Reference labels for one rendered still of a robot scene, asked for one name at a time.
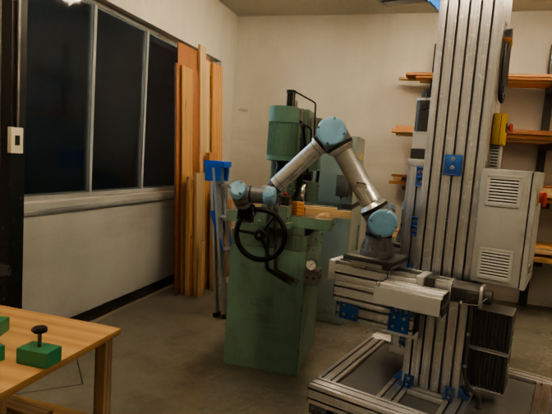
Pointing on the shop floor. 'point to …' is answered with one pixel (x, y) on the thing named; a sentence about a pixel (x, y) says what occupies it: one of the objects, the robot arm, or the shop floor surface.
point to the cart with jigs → (49, 357)
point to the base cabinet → (269, 311)
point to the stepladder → (214, 172)
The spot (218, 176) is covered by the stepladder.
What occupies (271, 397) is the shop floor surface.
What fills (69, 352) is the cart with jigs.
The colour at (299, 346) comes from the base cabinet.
